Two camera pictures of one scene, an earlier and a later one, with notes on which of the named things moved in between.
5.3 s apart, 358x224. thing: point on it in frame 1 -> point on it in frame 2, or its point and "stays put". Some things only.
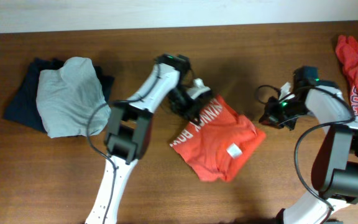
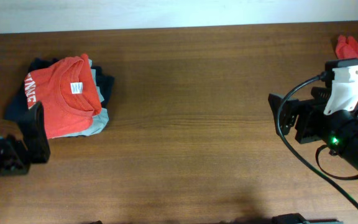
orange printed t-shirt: x=219 y=143 -> x=68 y=95
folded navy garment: x=23 y=108 stays put
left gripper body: x=182 y=102 -> x=9 y=156
